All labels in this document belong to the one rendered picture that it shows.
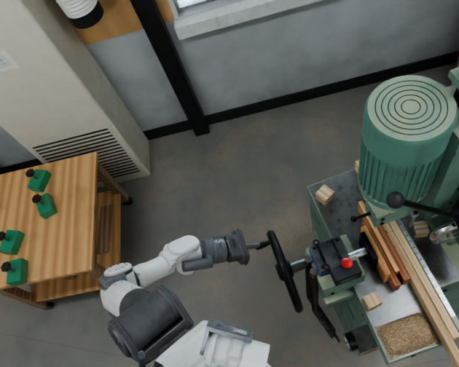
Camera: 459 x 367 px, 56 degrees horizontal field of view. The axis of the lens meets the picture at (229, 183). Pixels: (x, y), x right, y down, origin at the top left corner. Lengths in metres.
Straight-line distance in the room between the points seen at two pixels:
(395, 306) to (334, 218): 0.32
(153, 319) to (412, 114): 0.68
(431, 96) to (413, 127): 0.08
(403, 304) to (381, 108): 0.66
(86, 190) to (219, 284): 0.86
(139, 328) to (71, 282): 1.58
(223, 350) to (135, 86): 1.99
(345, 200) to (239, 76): 1.34
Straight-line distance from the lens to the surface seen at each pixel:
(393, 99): 0.95
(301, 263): 1.48
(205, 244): 1.41
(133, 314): 0.98
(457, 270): 1.56
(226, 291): 2.37
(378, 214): 1.29
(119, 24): 2.30
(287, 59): 2.59
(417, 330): 1.34
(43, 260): 2.22
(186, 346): 0.94
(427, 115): 0.93
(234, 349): 0.83
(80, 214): 2.22
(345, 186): 1.51
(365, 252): 1.36
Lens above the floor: 2.24
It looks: 59 degrees down
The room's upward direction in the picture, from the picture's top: 24 degrees counter-clockwise
